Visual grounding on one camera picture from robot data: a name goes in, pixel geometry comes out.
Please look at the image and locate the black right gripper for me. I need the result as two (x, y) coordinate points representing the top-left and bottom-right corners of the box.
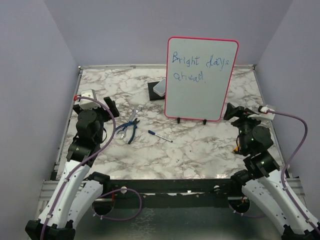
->
(223, 101), (265, 152)

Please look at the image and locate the blue white whiteboard marker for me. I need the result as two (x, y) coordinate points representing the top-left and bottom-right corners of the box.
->
(148, 130), (173, 143)

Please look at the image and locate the pink framed whiteboard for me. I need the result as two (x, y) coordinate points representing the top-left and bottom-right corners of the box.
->
(164, 36), (239, 122)

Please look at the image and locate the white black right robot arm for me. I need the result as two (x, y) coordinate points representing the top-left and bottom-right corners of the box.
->
(223, 103), (320, 240)

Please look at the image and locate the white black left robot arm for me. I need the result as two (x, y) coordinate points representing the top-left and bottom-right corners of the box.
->
(25, 94), (120, 240)

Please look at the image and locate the silver open-end wrench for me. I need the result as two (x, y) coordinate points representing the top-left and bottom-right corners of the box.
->
(116, 106), (141, 144)

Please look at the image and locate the black flat box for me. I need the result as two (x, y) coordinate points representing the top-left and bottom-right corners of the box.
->
(147, 80), (166, 101)

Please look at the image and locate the white grey eraser box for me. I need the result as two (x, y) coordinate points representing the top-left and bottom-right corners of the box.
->
(153, 78), (167, 97)

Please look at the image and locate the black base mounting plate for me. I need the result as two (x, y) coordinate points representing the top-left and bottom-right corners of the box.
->
(81, 174), (258, 210)

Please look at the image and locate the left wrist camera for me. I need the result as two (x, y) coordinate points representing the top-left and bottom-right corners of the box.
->
(73, 89), (100, 110)

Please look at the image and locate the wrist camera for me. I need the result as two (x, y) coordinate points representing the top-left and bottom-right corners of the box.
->
(73, 89), (100, 110)
(248, 105), (276, 121)

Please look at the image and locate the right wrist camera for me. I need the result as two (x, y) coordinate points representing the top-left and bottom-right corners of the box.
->
(248, 105), (276, 121)

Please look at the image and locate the aluminium table frame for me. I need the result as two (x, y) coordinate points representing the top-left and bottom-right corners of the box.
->
(27, 63), (311, 240)

